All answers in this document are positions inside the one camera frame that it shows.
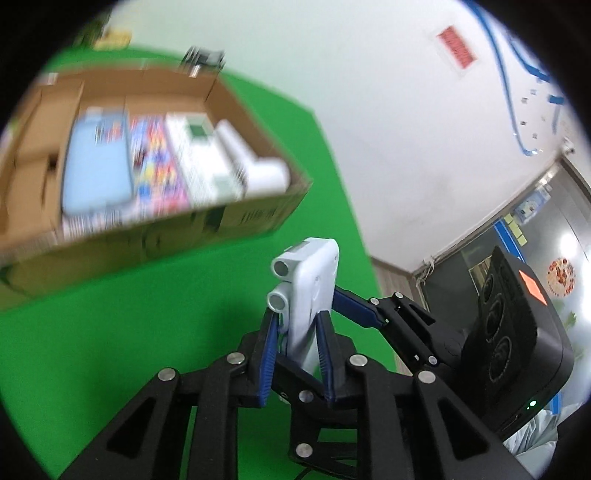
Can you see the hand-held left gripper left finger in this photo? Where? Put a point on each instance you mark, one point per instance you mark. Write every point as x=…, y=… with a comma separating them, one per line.
x=270, y=364

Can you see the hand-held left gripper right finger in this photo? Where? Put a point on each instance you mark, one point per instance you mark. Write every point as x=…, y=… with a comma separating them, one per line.
x=325, y=360

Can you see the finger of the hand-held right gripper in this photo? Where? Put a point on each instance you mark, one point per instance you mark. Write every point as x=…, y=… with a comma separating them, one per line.
x=355, y=309

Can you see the white toy camera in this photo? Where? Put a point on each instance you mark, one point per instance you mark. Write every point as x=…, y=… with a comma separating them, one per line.
x=309, y=286

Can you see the brown cardboard box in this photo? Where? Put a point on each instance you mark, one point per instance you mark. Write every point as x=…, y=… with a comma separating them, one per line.
x=258, y=217

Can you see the person's right forearm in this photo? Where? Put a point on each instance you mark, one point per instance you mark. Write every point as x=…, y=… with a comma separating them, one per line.
x=531, y=431

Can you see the round red and white sticker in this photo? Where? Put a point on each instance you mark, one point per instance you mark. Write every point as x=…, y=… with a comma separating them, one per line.
x=561, y=277

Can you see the dark glass door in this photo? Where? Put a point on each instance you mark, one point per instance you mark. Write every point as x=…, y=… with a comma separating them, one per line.
x=568, y=217

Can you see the plain white box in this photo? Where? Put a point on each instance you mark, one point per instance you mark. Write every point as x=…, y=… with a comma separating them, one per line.
x=263, y=173

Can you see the white device with green screen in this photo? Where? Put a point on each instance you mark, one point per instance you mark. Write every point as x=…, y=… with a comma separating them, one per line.
x=198, y=157

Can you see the light blue box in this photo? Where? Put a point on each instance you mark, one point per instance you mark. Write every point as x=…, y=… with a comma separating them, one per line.
x=97, y=170

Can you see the small dark object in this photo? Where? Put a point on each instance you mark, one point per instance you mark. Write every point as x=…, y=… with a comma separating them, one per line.
x=203, y=57

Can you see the yellow cloth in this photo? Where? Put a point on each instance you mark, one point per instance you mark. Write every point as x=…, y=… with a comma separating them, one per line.
x=113, y=40

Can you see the red wall sign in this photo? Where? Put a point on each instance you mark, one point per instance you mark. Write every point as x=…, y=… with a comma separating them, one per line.
x=457, y=46

